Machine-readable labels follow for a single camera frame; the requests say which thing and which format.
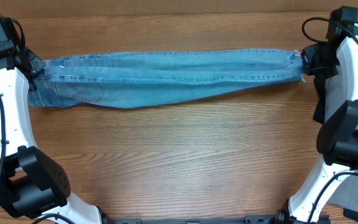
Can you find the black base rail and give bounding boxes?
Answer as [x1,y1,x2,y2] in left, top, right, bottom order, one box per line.
[108,215,303,224]

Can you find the light blue denim jeans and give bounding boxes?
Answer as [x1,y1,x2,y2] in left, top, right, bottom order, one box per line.
[29,49,303,108]

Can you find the grey folded garment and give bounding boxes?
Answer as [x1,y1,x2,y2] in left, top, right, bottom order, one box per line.
[323,75,358,212]

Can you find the black garment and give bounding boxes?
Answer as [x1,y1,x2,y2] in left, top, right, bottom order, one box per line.
[313,76,326,124]

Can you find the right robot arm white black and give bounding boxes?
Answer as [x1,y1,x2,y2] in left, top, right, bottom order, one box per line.
[245,6,358,224]

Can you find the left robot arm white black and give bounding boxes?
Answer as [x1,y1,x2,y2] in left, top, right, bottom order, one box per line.
[0,17,111,223]

